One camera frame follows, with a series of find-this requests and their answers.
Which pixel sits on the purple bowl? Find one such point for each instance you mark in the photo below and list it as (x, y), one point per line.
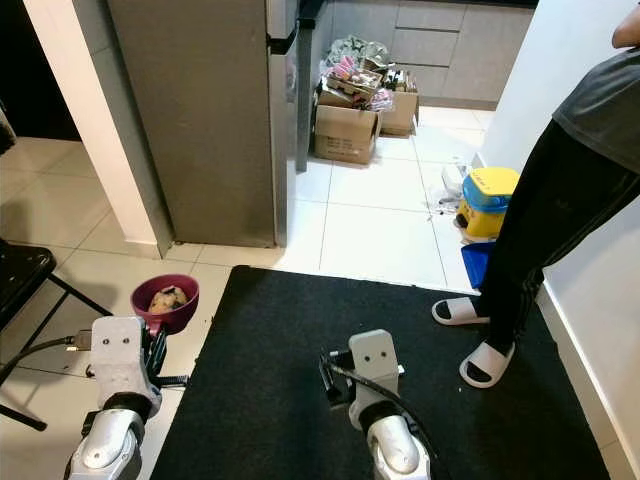
(185, 318)

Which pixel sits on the tan food lump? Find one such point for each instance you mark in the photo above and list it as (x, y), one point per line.
(168, 300)

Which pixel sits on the bare person forearm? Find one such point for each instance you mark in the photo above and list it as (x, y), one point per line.
(630, 30)

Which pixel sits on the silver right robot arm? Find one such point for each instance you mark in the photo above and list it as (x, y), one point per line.
(395, 450)

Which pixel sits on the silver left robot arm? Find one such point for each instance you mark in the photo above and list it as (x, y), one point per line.
(110, 450)

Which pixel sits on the plain black floor mat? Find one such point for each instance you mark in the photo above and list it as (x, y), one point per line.
(260, 400)

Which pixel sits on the white slide sandal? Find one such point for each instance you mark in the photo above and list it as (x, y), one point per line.
(458, 312)
(485, 366)

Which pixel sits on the black metal chair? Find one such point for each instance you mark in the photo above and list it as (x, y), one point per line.
(25, 280)

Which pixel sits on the blue plastic container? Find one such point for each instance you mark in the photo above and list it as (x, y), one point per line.
(474, 265)

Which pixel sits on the white plastic object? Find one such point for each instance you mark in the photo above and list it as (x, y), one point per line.
(452, 182)

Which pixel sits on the yellow and blue toy bin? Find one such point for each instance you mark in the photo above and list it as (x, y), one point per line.
(488, 195)

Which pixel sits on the large printed cardboard box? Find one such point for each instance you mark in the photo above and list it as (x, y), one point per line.
(345, 135)

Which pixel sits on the grey refrigerator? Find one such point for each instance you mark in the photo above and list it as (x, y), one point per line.
(200, 110)

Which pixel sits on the person in black trousers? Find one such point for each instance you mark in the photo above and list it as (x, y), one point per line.
(550, 220)

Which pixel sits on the small plain cardboard box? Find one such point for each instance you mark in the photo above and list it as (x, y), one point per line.
(402, 115)

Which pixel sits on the pile of packaged goods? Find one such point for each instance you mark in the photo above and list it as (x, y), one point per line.
(355, 72)

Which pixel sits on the grey kitchen cabinets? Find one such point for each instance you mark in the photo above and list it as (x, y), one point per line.
(450, 45)

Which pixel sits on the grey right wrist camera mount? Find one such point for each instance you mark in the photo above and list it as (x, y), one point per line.
(375, 370)

